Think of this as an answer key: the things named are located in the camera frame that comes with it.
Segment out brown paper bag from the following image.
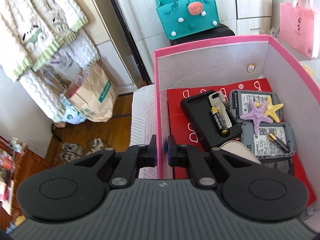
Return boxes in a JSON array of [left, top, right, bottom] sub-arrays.
[[65, 62, 118, 122]]

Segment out white fleece robe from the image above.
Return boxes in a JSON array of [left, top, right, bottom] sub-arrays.
[[1, 0, 100, 123]]

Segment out black yellow AA battery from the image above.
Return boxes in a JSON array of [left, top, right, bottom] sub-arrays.
[[211, 106, 229, 137]]

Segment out yellow starfish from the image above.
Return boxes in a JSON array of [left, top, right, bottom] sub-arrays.
[[264, 95, 284, 123]]

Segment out silver keys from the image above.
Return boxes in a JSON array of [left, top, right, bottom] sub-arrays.
[[208, 91, 232, 128]]

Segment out small gold-black battery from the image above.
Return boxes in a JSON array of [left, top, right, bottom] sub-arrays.
[[268, 133, 290, 153]]

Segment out black silicone case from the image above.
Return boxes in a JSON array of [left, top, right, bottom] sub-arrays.
[[180, 90, 242, 151]]

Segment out purple starfish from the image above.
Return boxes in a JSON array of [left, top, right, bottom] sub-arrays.
[[240, 99, 273, 134]]

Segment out grey sneakers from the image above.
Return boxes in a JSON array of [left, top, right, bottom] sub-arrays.
[[60, 142, 84, 163]]

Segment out white green plastic bag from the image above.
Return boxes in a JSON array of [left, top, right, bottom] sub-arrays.
[[60, 95, 86, 125]]

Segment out black suitcase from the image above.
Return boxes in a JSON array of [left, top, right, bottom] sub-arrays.
[[170, 24, 235, 46]]

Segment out wooden cabinet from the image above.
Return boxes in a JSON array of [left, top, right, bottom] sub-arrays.
[[1, 142, 54, 231]]

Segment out beige glasses case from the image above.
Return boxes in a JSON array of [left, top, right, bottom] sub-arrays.
[[220, 140, 261, 164]]

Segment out teal felt tote bag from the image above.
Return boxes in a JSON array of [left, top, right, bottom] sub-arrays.
[[155, 0, 220, 40]]

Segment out grey battery case with label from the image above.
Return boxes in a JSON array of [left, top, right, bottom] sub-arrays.
[[229, 89, 280, 123]]

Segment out brown slippers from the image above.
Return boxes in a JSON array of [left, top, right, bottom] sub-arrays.
[[85, 138, 109, 155]]

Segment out black clothes rack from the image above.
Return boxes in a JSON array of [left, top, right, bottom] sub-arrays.
[[110, 0, 152, 85]]

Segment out white wardrobe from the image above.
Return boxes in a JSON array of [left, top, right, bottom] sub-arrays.
[[114, 0, 272, 83]]

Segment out pink paper bag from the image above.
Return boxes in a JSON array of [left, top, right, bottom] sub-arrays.
[[279, 0, 319, 59]]

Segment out pink cardboard box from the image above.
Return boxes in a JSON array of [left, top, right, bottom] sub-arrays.
[[154, 35, 319, 196]]

